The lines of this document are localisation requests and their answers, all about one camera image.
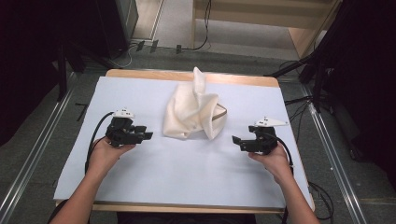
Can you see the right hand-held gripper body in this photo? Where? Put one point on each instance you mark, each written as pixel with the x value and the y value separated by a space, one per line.
pixel 264 141

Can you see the white mesh laundry bag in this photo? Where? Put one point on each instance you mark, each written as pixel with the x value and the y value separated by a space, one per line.
pixel 191 112

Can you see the light wooden shelf unit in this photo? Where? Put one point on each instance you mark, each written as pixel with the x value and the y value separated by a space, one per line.
pixel 264 18

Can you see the black metal stand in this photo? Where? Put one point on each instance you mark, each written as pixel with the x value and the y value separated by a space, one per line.
pixel 317 74
pixel 63 71

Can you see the dark curtain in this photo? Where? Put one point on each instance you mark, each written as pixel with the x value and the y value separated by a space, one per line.
pixel 28 62
pixel 373 77

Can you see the person's left hand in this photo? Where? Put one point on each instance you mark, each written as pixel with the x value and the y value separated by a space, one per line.
pixel 104 157

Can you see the dark grey cabinet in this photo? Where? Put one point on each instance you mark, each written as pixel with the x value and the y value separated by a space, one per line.
pixel 120 25

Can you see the person's right hand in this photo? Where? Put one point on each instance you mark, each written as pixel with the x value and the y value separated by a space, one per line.
pixel 274 163

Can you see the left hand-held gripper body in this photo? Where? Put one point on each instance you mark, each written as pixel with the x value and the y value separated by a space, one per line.
pixel 120 132

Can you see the light blue table mat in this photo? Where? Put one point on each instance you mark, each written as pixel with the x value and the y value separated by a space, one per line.
pixel 186 174

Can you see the metal floor rail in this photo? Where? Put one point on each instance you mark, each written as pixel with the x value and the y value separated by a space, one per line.
pixel 37 146
pixel 334 165

